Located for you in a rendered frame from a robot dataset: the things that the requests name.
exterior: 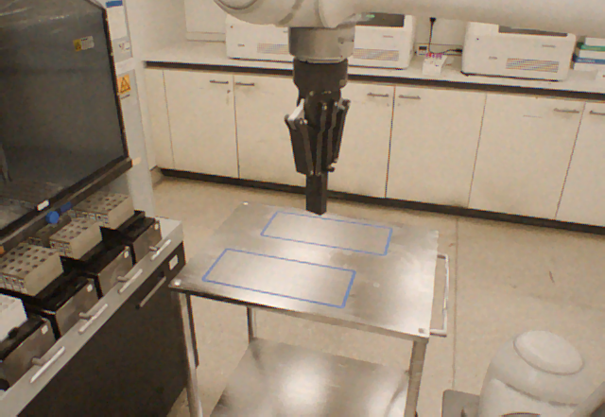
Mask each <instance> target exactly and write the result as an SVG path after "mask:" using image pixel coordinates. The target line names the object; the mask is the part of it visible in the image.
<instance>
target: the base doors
mask: <svg viewBox="0 0 605 417"><path fill-rule="evenodd" d="M144 74H145V81H146V87H147V100H148V106H149V113H150V120H151V127H152V133H153V141H154V148H155V155H156V162H157V166H158V167H160V168H168V169H177V170H183V171H190V172H198V173H204V174H211V175H218V176H225V177H232V178H240V179H247V180H255V181H262V182H276V183H283V184H291V185H299V186H306V176H305V175H303V174H301V173H298V172H297V171H296V166H295V160H293V154H292V148H291V143H290V137H289V132H288V128H287V126H286V124H285V122H284V117H285V115H286V114H289V115H292V114H293V112H295V111H296V110H297V100H298V96H299V89H298V87H297V86H296V85H295V84H293V82H292V78H285V77H271V76H257V75H243V74H232V73H221V74H218V73H205V72H192V71H180V70H167V69H151V68H144ZM213 80H214V81H217V82H227V81H229V85H228V84H217V83H210V82H209V81H213ZM239 81H240V82H241V83H251V84H252V83H253V82H254V86H251V85H246V86H238V85H235V84H236V83H238V82H239ZM193 86H194V87H203V88H205V90H196V89H194V88H193ZM394 89H395V98H394ZM229 90H231V92H230V93H228V91H229ZM261 91H263V92H270V93H276V96H271V95H263V94H261ZM340 91H341V97H342V98H343V99H348V100H359V101H362V104H357V103H351V104H350V107H349V109H348V112H347V114H346V117H345V123H344V128H343V133H342V138H341V143H340V149H339V154H338V159H337V163H336V164H331V167H334V168H335V171H334V172H333V173H331V172H328V185H327V190H334V191H340V192H346V193H354V194H360V195H367V196H374V197H379V198H384V197H385V195H386V198H394V199H400V200H415V201H421V202H429V203H437V204H444V205H451V206H458V207H467V208H474V209H480V210H488V211H495V212H501V213H509V214H515V215H523V216H529V217H542V218H550V219H555V220H561V221H568V222H576V223H582V224H590V225H597V226H604V227H605V116H603V115H594V114H590V112H591V111H593V113H605V103H596V102H584V101H575V100H574V99H562V98H549V97H537V96H512V95H500V94H489V93H486V92H473V91H460V90H445V89H432V88H419V87H406V86H396V88H395V86H386V85H374V84H362V83H355V82H350V81H347V83H346V85H345V86H344V88H343V89H341V90H340ZM369 93H372V94H373V95H384V96H385V95H386V94H388V95H389V97H381V96H368V94H369ZM226 95H229V97H230V101H229V103H228V105H227V104H226ZM400 95H403V96H415V97H417V96H419V97H420V98H421V99H412V98H400V97H398V96H400ZM486 95H487V98H486ZM393 99H394V109H393ZM485 99H486V103H485ZM387 103H388V104H389V106H388V107H387V106H386V104H387ZM398 103H400V104H401V106H400V107H398V106H397V104H398ZM584 104H585V105H584ZM484 105H485V109H484ZM556 107H557V108H558V109H561V110H572V111H573V110H574V109H576V110H577V111H579V113H569V112H556V111H553V110H554V109H555V108H556ZM392 110H393V119H392ZM483 111H484V115H483ZM521 114H529V115H539V116H545V119H536V118H525V117H521ZM482 116H483V120H482ZM391 120H392V129H391ZM481 122H482V126H481ZM480 128H481V131H480ZM390 132H391V140H390ZM479 134H480V136H479ZM478 138H479V142H478ZM575 141H576V142H575ZM389 142H390V150H389ZM477 144H478V146H477ZM476 150H477V152H476ZM572 151H573V152H572ZM475 155H476V157H475ZM571 155H572V156H571ZM570 158H571V159H570ZM569 162H570V163H569ZM388 164H389V173H388ZM474 166H475V168H474ZM567 168H568V169H567ZM473 171H474V173H473ZM566 172H567V173H566ZM387 174H388V183H387ZM472 176H473V178H472ZM565 176H566V177H565ZM471 182H472V184H471ZM386 185H387V194H386ZM470 186H471V189H470ZM469 192H470V195H469ZM468 198H469V200H468ZM467 202H468V205H467ZM557 206H558V207H557ZM556 210H557V211H556Z"/></svg>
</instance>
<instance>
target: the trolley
mask: <svg viewBox="0 0 605 417"><path fill-rule="evenodd" d="M438 242H439V229H434V228H427V227H421V226H414V225H407V224H401V223H395V222H388V221H382V220H375V219H368V218H363V217H349V216H343V215H336V214H329V213H326V214H324V215H322V216H321V217H320V216H317V215H315V214H312V213H310V212H307V210H306V209H303V208H297V207H289V206H283V205H277V204H270V203H263V202H257V201H250V200H242V201H241V202H240V203H239V204H237V206H236V207H235V208H234V209H233V210H232V211H231V213H230V215H229V216H228V217H227V218H226V219H225V220H224V221H223V222H222V224H221V225H220V226H219V227H218V228H217V229H216V231H215V232H214V233H213V234H212V235H211V236H210V237H209V238H208V240H207V241H206V242H205V243H204V244H203V245H202V246H201V247H200V249H199V250H198V251H197V252H196V253H195V254H194V255H193V257H192V258H191V259H190V260H189V261H188V262H187V263H186V265H185V266H184V267H183V268H182V269H181V270H180V271H179V273H178V274H177V275H176V276H175V277H174V278H173V279H172V280H171V282H170V283H169V284H168V287H169V290H171V297H172V304H173V309H174V316H175V323H176V329H177V335H178V336H179V343H180V349H181V361H182V367H183V374H184V381H185V387H186V394H187V400H188V407H189V412H190V417H202V415H201V408H200V400H199V387H198V380H197V372H196V365H195V358H194V350H193V342H192V336H191V332H190V328H189V320H188V314H187V306H186V299H185V294H189V295H194V296H199V297H203V298H204V299H207V300H212V301H217V302H223V303H227V304H235V305H240V306H245V307H246V308H247V317H248V332H249V346H248V348H247V350H246V352H245V354H244V355H243V356H242V358H241V360H240V362H239V364H238V365H237V367H236V369H235V371H234V373H233V375H232V376H231V378H230V380H229V382H228V384H227V385H226V387H225V389H224V391H223V393H222V394H221V395H220V397H219V399H218V401H217V403H216V406H215V407H214V409H213V411H212V413H211V415H210V417H419V414H418V412H417V410H416V408H417V402H418V397H419V391H420V385H421V379H422V373H423V366H424V356H425V349H426V344H427V343H429V340H430V335H431V336H436V337H442V338H446V337H447V331H448V307H449V284H450V260H451V255H450V254H447V253H441V252H438ZM437 258H438V259H444V260H445V274H444V292H443V309H442V326H441V330H440V329H437V328H432V327H431V320H432V308H433V297H434V286H435V275H436V264H437ZM255 309H258V310H263V311H267V312H271V313H276V314H281V315H286V316H290V317H295V318H300V319H305V320H310V321H317V322H322V323H327V324H332V325H336V326H340V327H345V328H350V329H354V330H358V331H363V332H368V333H373V334H377V335H381V336H386V337H392V338H397V339H398V338H401V339H409V340H413V345H412V348H411V355H410V361H409V368H408V370H404V369H400V368H395V367H391V366H388V365H383V364H380V365H379V364H374V363H370V362H366V361H362V360H357V359H353V358H349V357H345V356H337V355H333V354H328V353H324V352H321V351H316V350H312V349H307V348H303V347H299V346H295V345H289V344H285V343H281V342H277V341H273V340H268V339H260V338H258V337H257V333H256V314H255Z"/></svg>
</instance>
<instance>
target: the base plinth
mask: <svg viewBox="0 0 605 417"><path fill-rule="evenodd" d="M161 170H162V173H163V174H164V175H165V176H170V177H177V178H185V179H191V180H199V181H206V182H219V183H226V184H232V185H241V186H247V187H254V188H262V189H268V190H276V191H283V192H289V193H298V194H305V195H306V186H299V185H291V184H283V183H276V182H262V181H255V180H247V179H240V178H232V177H225V176H218V175H211V174H204V173H198V172H190V171H183V170H177V169H168V168H161ZM327 198H332V199H339V200H353V201H360V202H367V203H374V204H381V205H388V206H395V207H403V208H409V209H416V210H424V211H430V212H437V213H445V214H451V215H458V216H466V217H479V218H486V219H492V220H500V221H507V222H513V223H521V224H526V225H533V226H541V227H547V228H554V229H561V230H567V231H575V232H581V233H587V234H595V235H605V227H604V226H597V225H590V224H582V223H576V222H568V221H561V220H555V219H550V218H542V217H529V216H523V215H515V214H509V213H501V212H495V211H488V210H480V209H474V208H467V207H458V206H451V205H444V204H437V203H429V202H421V201H415V200H400V199H394V198H386V196H385V197H384V198H379V197H374V196H367V195H360V194H354V193H346V192H340V191H334V190H327Z"/></svg>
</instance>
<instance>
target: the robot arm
mask: <svg viewBox="0 0 605 417"><path fill-rule="evenodd" d="M214 1H215V2H216V3H217V5H218V6H219V7H220V8H221V9H223V10H224V11H225V12H226V13H229V14H231V15H232V16H233V17H235V18H237V19H239V20H242V21H244V22H247V23H250V24H255V25H271V24H273V25H275V26H277V27H287V51H288V53H289V54H290V55H291V56H294V57H295V58H294V59H292V82H293V84H295V85H296V86H297V87H298V89H299V96H298V100H297V110H296V111H295V112H293V114H292V115H289V114H286V115H285V117H284V122H285V124H286V126H287V128H288V132H289V137H290V143H291V148H292V154H293V160H295V166H296V171H297V172H298V173H301V174H303V175H305V176H306V210H307V212H310V213H312V214H315V215H317V216H320V217H321V216H322V215H324V214H326V208H327V185H328V172H331V173H333V172H334V171H335V168H334V167H331V164H336V163H337V159H338V154H339V149H340V143H341V138H342V133H343V128H344V123H345V117H346V114H347V112H348V109H349V107H350V104H351V102H350V100H348V99H343V98H342V97H341V91H340V90H341V89H343V88H344V86H345V85H346V83H347V74H348V59H347V58H348V57H350V56H352V55H353V53H354V33H355V23H356V14H357V13H358V12H365V13H368V12H372V13H389V14H401V15H412V16H423V17H433V18H443V19H453V20H460V21H463V22H473V23H482V24H491V25H501V26H518V27H522V28H527V29H536V30H544V31H554V32H563V33H572V34H576V35H580V36H587V37H594V38H600V39H605V0H214ZM332 153H333V154H332ZM462 415H463V417H605V380H604V381H603V382H602V383H601V384H600V385H599V386H598V387H597V388H596V389H595V388H594V383H593V379H592V376H591V373H590V371H589V366H588V364H587V362H586V360H585V358H584V356H583V355H582V354H581V352H580V351H579V349H578V348H577V347H575V346H574V345H573V344H571V343H570V342H569V341H568V340H566V339H565V338H563V337H561V336H559V335H556V334H554V333H551V332H547V331H545V330H544V331H528V332H525V333H519V334H516V335H514V336H512V337H511V338H510V339H509V340H508V341H506V342H505V343H504V344H503V345H502V346H501V347H500V348H499V349H498V350H497V352H496V353H495V354H494V356H493V358H492V361H491V363H490V364H489V366H488V369H487V371H486V373H485V377H484V381H483V384H482V388H481V393H480V396H479V402H478V405H476V404H472V403H470V404H467V405H465V406H464V407H463V410H462Z"/></svg>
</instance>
